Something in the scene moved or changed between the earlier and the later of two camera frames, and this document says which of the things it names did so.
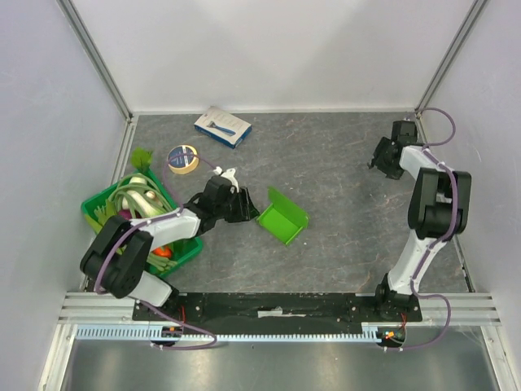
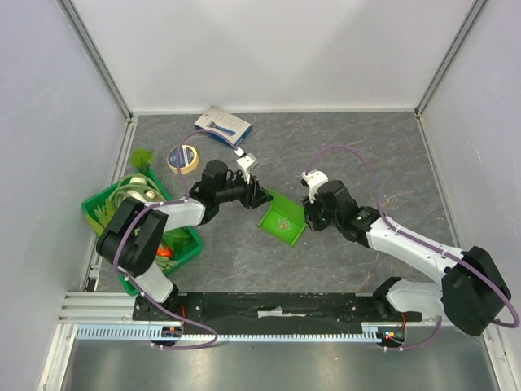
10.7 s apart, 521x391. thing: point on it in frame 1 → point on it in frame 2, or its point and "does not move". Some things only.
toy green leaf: (141, 158) does not move
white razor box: (223, 127) does not move
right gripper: (383, 155) → (311, 216)
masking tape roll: (183, 164) does not move
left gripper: (246, 208) → (255, 195)
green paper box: (282, 217) does not move
